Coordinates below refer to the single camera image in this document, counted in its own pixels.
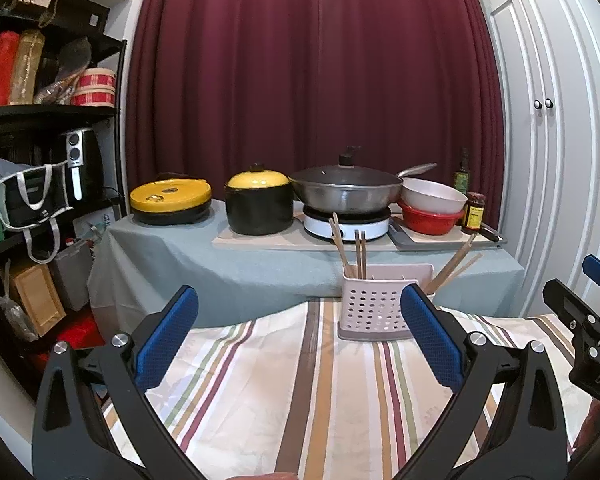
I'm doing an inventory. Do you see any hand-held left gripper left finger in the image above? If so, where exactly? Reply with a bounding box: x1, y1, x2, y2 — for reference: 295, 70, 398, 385
32, 285, 201, 480

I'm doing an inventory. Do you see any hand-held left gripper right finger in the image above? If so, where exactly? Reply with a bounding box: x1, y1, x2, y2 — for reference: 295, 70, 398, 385
400, 282, 568, 480

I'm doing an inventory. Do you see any white perforated utensil holder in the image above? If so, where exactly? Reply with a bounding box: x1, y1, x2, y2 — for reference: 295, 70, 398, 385
336, 262, 436, 343

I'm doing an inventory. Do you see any person's right forearm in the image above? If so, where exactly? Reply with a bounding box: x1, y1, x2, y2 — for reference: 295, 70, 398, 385
577, 400, 600, 453

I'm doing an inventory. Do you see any grey-green tablecloth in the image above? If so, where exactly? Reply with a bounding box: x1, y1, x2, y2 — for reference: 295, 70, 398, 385
87, 210, 526, 333

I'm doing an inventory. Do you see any red cloth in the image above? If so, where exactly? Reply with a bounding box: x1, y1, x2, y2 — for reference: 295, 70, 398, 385
30, 307, 106, 366

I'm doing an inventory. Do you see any grey cutting board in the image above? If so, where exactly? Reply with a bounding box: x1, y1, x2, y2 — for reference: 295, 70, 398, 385
387, 222, 508, 252

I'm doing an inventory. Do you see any grey bag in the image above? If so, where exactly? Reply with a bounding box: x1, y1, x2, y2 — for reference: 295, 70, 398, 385
50, 239, 95, 311

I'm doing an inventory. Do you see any red basin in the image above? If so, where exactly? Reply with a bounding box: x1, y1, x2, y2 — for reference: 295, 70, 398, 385
397, 199, 465, 236

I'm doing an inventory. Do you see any sauce jar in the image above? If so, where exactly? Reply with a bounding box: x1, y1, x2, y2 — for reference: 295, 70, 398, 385
462, 191, 485, 234

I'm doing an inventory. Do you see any white induction cooker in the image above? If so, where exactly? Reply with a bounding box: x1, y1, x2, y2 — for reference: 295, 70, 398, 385
301, 203, 393, 238

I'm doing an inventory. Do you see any wooden box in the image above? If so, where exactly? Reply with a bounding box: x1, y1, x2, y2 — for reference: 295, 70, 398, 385
5, 260, 67, 338

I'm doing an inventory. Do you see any white printed carton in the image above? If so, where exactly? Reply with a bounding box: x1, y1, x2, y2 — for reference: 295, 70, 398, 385
72, 205, 123, 243

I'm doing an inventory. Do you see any striped cloth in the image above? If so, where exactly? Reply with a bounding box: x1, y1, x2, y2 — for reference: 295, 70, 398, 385
100, 297, 600, 480

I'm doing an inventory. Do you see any beige bowl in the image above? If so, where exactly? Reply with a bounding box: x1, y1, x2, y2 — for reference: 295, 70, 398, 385
399, 177, 468, 215

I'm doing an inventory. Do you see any yellow electric griddle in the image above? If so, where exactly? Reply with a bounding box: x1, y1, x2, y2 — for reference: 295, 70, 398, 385
129, 172, 213, 226

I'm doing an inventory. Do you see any light wooden board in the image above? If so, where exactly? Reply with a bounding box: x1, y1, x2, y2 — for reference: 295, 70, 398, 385
211, 212, 396, 251

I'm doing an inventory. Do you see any clear plastic bag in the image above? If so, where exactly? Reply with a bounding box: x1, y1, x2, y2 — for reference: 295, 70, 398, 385
0, 260, 38, 343

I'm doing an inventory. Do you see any black clay pot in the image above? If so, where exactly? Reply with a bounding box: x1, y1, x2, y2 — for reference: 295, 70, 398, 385
224, 185, 295, 236

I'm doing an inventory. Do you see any dark green oil bottle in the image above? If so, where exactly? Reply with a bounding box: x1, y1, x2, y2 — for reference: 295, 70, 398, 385
454, 147, 471, 196

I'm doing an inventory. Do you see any steel wok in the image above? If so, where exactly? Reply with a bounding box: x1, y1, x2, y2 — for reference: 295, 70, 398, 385
289, 162, 438, 214

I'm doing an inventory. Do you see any yellow pot lid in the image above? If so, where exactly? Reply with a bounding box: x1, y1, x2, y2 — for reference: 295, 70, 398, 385
225, 162, 291, 192

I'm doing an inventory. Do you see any glass wok lid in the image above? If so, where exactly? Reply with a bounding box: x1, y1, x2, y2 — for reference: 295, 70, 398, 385
290, 145, 403, 188

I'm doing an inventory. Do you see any black air fryer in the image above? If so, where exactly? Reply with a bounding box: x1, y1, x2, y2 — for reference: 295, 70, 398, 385
57, 128, 105, 206

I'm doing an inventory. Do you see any black tote bag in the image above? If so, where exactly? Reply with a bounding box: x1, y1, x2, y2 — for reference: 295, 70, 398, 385
0, 161, 76, 263

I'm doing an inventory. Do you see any grey-blue plastic bag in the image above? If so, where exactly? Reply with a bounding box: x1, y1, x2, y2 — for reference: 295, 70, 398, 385
0, 158, 46, 183

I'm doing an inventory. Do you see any white wardrobe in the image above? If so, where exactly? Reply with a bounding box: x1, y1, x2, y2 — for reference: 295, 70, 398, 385
460, 0, 600, 321

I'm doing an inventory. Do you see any black shelf rack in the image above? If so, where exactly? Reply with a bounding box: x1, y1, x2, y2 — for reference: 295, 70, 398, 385
0, 0, 128, 401

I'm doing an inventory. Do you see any dark plastic bag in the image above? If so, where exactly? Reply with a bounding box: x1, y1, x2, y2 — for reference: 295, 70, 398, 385
32, 37, 93, 106

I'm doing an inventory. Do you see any gold package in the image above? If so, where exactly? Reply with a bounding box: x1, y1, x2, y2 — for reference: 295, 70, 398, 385
9, 29, 46, 106

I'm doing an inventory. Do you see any maroon curtain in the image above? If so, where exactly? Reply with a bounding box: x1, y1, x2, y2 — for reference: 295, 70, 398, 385
125, 0, 506, 241

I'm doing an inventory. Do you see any red package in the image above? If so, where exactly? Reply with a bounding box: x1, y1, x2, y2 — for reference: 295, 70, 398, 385
0, 31, 21, 108

